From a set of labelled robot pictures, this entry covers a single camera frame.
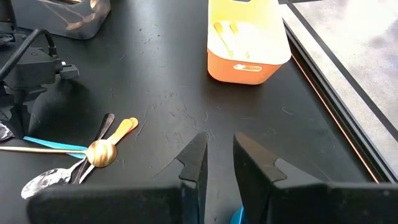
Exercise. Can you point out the black spoon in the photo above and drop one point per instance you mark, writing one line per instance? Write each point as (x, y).
(104, 127)

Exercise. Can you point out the yellow plastic bin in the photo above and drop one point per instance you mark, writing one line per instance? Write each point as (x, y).
(245, 74)

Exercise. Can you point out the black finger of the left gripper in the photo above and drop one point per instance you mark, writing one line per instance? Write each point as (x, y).
(21, 118)

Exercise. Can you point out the black table frame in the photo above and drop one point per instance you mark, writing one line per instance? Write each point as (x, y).
(349, 124)

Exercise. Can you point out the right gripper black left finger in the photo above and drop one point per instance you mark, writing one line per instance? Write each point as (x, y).
(124, 205)

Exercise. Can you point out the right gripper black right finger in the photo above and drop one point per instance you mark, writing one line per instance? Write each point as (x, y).
(311, 205)

